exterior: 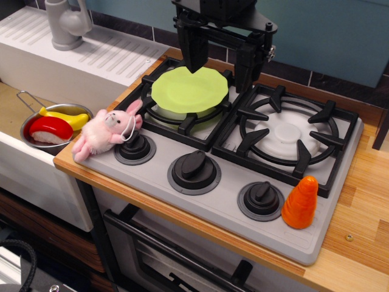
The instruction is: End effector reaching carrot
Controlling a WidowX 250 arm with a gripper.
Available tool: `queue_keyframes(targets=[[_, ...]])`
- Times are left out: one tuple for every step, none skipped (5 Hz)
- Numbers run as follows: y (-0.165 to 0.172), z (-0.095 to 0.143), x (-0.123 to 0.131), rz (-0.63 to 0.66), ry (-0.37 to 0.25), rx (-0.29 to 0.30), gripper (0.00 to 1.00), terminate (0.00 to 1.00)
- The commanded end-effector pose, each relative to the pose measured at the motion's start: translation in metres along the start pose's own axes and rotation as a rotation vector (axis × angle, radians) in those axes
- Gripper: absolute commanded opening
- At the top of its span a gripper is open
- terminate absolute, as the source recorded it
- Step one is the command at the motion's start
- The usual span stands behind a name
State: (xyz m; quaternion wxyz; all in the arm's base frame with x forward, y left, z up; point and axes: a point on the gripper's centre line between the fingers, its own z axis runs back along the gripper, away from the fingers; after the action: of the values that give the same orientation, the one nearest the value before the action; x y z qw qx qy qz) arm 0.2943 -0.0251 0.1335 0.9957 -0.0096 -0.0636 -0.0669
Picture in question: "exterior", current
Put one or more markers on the white toy sink unit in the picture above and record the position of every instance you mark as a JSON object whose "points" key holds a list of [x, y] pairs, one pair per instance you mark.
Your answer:
{"points": [[33, 74]]}

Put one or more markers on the left black stove knob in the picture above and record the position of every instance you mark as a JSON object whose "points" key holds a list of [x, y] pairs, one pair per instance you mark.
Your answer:
{"points": [[137, 150]]}

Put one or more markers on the small silver metal pot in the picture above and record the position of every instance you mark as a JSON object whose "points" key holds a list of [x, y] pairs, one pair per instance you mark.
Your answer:
{"points": [[67, 108]]}

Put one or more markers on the left black burner grate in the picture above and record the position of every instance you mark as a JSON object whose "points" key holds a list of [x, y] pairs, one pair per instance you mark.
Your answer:
{"points": [[197, 130]]}

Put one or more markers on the toy oven door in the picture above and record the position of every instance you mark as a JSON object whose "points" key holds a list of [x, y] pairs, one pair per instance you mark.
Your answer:
{"points": [[166, 257]]}

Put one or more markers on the light green plastic plate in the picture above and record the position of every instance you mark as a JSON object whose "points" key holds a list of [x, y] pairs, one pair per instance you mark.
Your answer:
{"points": [[180, 91]]}

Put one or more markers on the black burner grate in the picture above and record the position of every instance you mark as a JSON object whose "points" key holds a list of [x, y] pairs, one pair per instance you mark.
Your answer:
{"points": [[287, 137], [197, 130]]}

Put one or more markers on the right black stove knob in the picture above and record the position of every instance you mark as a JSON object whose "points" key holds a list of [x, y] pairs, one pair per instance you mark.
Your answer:
{"points": [[261, 201]]}

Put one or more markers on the yellow plastic toy banana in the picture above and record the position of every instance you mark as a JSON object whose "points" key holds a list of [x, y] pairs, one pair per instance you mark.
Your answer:
{"points": [[75, 121]]}

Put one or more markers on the red tuna sushi toy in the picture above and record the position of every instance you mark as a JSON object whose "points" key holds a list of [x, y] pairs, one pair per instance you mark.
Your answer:
{"points": [[51, 130]]}

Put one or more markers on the orange plastic toy carrot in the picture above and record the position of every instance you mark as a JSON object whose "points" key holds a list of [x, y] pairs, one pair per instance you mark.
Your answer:
{"points": [[299, 209]]}

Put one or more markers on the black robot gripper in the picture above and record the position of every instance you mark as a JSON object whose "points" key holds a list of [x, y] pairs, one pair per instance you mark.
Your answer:
{"points": [[237, 25]]}

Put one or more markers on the black stove knob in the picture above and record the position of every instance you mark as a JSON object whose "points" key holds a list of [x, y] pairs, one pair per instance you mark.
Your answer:
{"points": [[137, 150], [194, 174], [261, 201]]}

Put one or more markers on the grey toy faucet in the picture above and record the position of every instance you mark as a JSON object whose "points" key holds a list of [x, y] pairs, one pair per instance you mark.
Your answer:
{"points": [[67, 26]]}

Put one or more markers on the pink plush bunny toy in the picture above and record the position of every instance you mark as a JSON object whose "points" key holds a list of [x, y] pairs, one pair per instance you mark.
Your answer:
{"points": [[107, 129]]}

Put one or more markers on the middle black stove knob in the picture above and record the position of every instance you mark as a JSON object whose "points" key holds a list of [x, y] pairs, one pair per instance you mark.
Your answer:
{"points": [[194, 174]]}

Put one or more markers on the grey toy stove top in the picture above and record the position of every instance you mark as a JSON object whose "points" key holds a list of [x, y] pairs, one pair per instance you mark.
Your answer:
{"points": [[220, 206]]}

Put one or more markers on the right black burner grate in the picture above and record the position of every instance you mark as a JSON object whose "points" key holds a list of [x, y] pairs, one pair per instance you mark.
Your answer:
{"points": [[287, 137]]}

